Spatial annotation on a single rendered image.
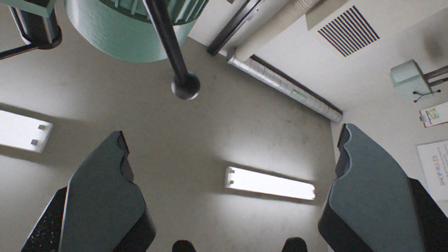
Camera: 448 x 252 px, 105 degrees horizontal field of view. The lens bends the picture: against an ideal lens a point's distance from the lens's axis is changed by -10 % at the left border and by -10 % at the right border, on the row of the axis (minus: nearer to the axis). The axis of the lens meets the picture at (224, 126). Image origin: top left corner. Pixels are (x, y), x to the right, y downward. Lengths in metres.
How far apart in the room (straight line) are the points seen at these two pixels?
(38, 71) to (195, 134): 1.16
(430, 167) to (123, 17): 2.99
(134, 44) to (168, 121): 1.36
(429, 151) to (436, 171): 0.22
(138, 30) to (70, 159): 1.28
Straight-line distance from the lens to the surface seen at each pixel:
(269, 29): 1.82
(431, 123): 3.12
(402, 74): 2.18
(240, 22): 1.88
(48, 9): 0.36
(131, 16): 0.25
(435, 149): 3.03
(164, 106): 1.65
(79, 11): 0.29
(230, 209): 1.78
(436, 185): 2.97
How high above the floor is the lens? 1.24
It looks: 52 degrees up
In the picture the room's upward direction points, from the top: 117 degrees counter-clockwise
